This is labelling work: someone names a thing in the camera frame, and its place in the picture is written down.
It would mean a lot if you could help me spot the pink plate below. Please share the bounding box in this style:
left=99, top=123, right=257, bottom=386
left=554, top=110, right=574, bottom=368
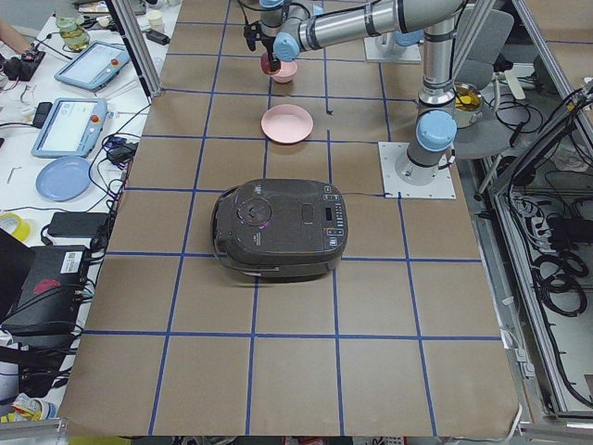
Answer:
left=260, top=104, right=313, bottom=145

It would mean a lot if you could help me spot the red apple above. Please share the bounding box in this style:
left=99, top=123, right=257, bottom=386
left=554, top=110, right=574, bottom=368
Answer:
left=260, top=52, right=275, bottom=75

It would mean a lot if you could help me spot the black power adapter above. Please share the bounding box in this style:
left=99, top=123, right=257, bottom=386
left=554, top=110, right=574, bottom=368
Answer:
left=47, top=212, right=107, bottom=238

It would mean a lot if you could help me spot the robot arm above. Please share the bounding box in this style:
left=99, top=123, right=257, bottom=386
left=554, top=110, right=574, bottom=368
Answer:
left=243, top=0, right=462, bottom=185
left=376, top=30, right=423, bottom=63

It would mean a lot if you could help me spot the grey chair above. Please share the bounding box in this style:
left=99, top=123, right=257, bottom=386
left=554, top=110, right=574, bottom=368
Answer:
left=453, top=2, right=524, bottom=160

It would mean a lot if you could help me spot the blue teach pendant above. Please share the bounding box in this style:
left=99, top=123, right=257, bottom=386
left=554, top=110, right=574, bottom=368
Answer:
left=31, top=97, right=107, bottom=159
left=54, top=42, right=131, bottom=92

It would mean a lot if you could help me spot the blue plate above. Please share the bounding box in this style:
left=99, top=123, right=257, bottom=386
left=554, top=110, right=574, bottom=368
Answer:
left=35, top=156, right=91, bottom=202

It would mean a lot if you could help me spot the pink bowl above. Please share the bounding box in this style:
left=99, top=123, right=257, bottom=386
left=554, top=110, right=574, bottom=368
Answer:
left=271, top=61, right=298, bottom=84

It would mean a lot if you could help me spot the black laptop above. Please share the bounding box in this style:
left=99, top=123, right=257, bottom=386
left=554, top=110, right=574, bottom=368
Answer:
left=1, top=231, right=90, bottom=337

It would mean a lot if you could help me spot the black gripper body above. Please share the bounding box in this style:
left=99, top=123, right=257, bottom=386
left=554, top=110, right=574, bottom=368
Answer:
left=245, top=19, right=281, bottom=60

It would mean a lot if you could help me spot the yellow-filled steel pot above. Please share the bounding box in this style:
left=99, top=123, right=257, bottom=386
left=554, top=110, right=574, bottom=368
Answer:
left=454, top=83, right=484, bottom=129

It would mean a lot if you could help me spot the dark grey rice cooker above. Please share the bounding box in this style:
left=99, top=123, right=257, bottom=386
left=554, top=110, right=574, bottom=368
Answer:
left=210, top=179, right=348, bottom=280

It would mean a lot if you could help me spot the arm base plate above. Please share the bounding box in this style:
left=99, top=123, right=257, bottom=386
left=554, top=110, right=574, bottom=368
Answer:
left=364, top=31, right=423, bottom=65
left=378, top=142, right=456, bottom=199

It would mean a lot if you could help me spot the aluminium frame post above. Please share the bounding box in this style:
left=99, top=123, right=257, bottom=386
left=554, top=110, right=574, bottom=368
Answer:
left=106, top=0, right=163, bottom=98

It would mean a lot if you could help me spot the yellow tape roll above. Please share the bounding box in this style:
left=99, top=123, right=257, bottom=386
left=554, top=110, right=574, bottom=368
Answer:
left=0, top=212, right=32, bottom=242

